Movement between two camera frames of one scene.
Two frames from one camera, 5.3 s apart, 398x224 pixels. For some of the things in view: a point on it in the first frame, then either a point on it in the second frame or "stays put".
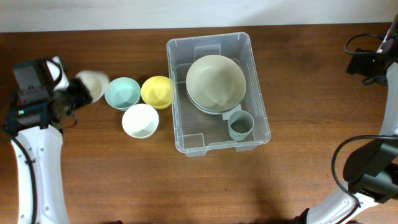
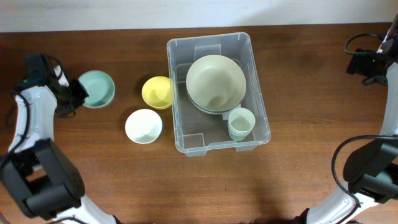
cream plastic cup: [97, 83] -> [241, 120]
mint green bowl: [123, 93] -> [100, 88]
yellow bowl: [157, 92] stays put
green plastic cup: [237, 137] stays put
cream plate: [215, 83] stays put
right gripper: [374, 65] stays put
